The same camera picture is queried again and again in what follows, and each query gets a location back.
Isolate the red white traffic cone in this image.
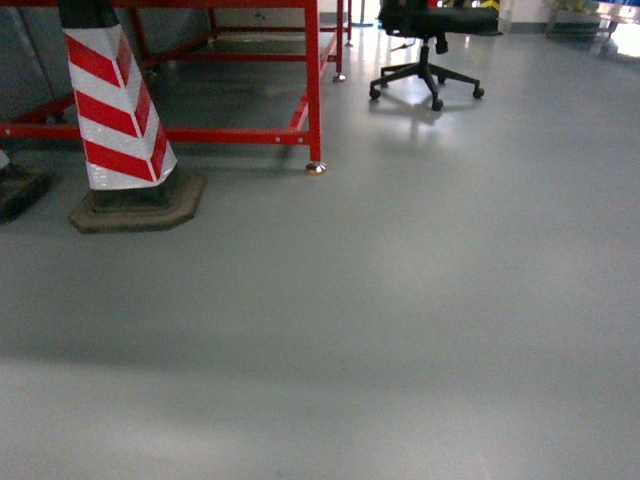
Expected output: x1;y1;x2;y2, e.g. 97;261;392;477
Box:
58;1;205;234

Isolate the black office chair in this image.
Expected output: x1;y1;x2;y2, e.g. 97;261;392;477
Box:
368;0;501;112

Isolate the red metal table frame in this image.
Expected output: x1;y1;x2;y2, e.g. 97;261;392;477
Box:
1;1;347;176

